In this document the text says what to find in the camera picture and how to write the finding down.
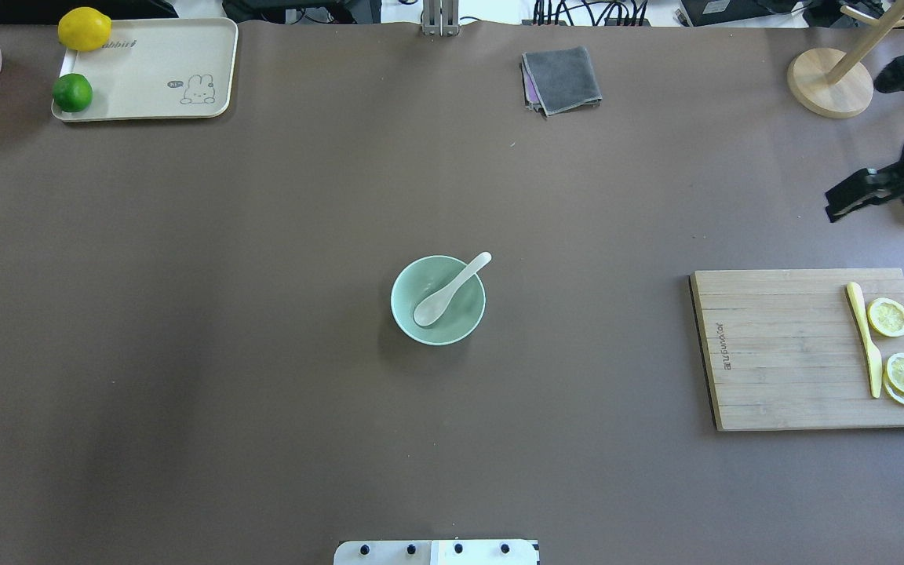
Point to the white ceramic spoon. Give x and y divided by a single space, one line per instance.
433 307

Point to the wooden mug tree stand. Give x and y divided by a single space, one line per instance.
835 84

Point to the bamboo cutting board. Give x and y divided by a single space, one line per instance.
782 349

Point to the yellow plastic knife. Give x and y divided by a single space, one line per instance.
872 353

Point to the grey folded cloth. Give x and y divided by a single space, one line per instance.
557 81

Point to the cream serving tray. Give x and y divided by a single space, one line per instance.
156 69

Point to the yellow lemon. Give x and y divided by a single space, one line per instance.
84 29

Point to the green lime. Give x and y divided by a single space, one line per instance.
72 93

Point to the lemon slice near handle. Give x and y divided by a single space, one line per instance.
886 316

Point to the aluminium frame post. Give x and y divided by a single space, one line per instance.
440 18

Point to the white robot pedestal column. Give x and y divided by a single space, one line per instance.
439 551

